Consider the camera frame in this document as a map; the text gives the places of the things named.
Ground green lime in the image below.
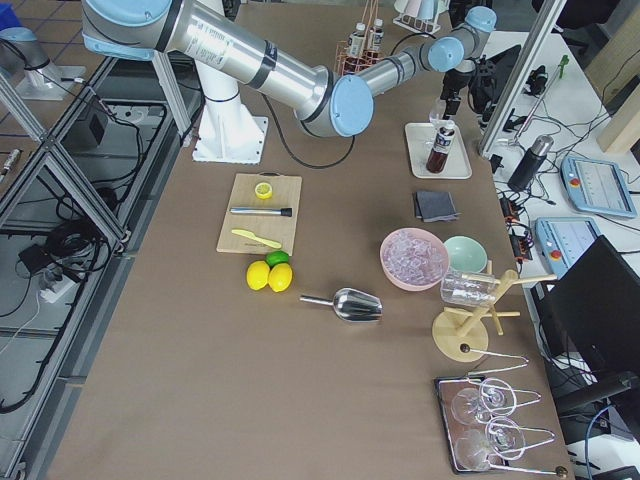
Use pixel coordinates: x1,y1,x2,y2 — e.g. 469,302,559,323
265,250,290,268

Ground grey folded cloth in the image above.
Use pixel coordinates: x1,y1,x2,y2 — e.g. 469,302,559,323
413,190,459,223

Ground wine glass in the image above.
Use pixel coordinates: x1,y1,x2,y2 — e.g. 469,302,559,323
451,378,516,425
454,417,524,472

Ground yellow plastic knife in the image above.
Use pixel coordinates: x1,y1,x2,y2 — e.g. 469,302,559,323
231,228,282,249

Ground black thermos bottle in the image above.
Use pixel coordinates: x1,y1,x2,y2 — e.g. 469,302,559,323
507,135,554,192

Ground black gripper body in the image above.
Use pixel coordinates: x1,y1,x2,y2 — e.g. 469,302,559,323
440,69,474,118

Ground green bowl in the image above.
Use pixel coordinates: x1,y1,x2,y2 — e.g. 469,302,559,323
444,236,488,273

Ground metal ice scoop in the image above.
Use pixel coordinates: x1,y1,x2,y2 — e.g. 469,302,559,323
299,288,383,323

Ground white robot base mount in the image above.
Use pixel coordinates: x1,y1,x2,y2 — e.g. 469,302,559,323
193,61,268,165

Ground black monitor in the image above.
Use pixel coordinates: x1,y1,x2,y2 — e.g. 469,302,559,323
548,236,639,374

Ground copper wire bottle basket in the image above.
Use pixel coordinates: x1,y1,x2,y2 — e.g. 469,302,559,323
334,0,385,76

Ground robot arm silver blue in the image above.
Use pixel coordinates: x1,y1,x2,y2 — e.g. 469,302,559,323
82,1,497,137

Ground wine glass upper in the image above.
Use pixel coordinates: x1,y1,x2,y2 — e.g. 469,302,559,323
451,378,516,425

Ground steel muddler black tip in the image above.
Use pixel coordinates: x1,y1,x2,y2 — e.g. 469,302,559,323
229,207,293,217

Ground aluminium frame rail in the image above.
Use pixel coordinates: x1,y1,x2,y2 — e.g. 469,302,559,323
1,53,204,479

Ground blue teach pendant tablet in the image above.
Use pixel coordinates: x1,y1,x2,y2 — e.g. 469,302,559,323
561,156,637,219

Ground bamboo cutting board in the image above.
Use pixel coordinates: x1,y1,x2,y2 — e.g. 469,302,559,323
216,173,302,255

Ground black tray with glasses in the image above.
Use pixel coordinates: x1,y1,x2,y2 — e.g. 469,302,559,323
432,373,569,476

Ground tea bottle white cap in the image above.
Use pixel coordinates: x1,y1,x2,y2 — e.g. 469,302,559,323
426,122,456,174
367,18,384,52

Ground clear glass on stand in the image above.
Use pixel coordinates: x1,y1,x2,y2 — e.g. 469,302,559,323
440,270,499,307

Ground tea bottle near handle end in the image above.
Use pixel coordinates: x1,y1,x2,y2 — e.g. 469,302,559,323
347,22,366,58

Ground pink bowl with ice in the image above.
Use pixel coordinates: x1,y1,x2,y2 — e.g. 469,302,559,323
379,228,450,292

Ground cream rectangular tray plate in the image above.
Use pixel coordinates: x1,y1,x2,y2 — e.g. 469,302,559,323
405,120,472,179

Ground half lemon slice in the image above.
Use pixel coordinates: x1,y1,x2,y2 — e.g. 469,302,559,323
254,182,273,200

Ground wooden glass drying stand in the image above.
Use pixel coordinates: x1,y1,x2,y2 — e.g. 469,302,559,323
432,270,557,363

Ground clear glass on tray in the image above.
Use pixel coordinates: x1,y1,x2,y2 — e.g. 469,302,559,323
427,99,446,147

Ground wine glass lower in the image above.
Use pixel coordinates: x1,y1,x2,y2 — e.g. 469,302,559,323
454,417,524,472

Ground yellow lemon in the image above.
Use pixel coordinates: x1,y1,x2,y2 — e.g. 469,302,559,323
245,260,271,291
268,263,293,293

